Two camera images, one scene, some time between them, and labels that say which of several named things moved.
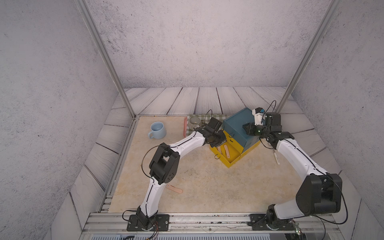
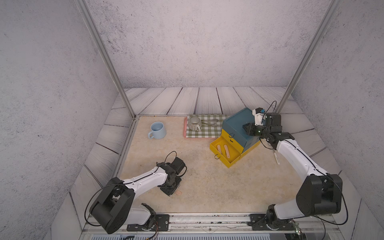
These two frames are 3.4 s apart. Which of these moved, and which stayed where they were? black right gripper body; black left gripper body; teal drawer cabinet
Moved: black left gripper body
Stayed: teal drawer cabinet; black right gripper body
